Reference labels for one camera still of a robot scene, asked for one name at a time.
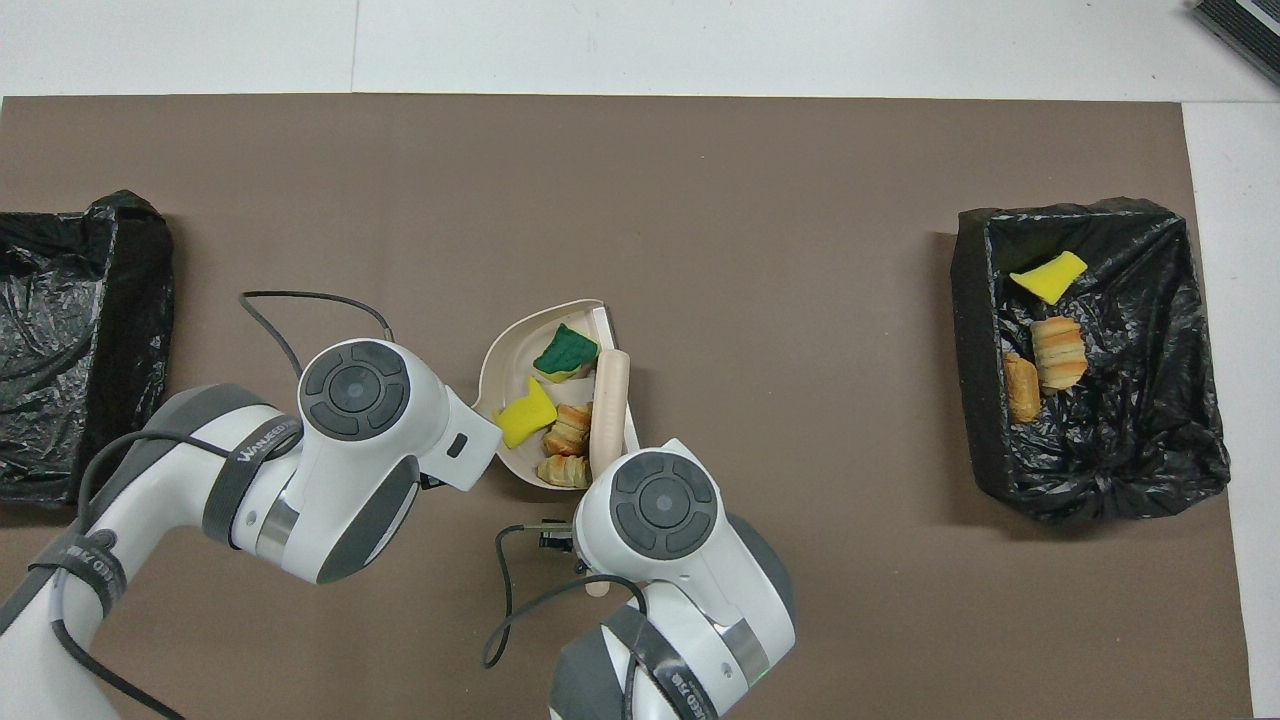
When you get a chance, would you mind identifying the dark ribbed panel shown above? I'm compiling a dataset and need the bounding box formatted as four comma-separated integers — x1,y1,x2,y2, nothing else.
1188,0,1280,89

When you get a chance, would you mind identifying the green and yellow sponge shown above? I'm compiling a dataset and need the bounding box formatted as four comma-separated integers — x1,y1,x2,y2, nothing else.
532,322,601,385

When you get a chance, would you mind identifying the yellow sponge piece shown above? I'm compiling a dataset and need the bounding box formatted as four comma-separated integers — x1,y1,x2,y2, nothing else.
493,376,559,450
1008,250,1089,306

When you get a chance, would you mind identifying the pale crumbly bread piece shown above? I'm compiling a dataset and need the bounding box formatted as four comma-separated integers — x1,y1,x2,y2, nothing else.
537,454,592,490

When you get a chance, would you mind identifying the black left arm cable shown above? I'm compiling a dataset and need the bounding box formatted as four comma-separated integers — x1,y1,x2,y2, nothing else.
48,290,397,720

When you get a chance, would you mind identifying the beige plastic dustpan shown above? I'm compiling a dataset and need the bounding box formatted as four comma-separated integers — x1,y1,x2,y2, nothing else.
472,298,642,492

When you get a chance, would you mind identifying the brown bread roll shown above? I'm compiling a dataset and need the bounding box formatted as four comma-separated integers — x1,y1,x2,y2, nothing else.
1003,352,1042,424

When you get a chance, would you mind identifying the striped croissant piece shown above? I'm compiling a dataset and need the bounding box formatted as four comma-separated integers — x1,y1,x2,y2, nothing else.
1031,316,1088,393
542,402,594,458

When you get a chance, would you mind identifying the black bag lined bin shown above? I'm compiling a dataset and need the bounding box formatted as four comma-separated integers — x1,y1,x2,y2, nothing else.
0,190,176,504
950,197,1232,526

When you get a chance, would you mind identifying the brown table mat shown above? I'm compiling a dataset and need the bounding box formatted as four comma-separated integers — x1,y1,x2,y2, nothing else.
0,95,1251,720

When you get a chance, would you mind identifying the beige hand brush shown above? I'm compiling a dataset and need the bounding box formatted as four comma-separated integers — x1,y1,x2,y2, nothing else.
585,349,632,599

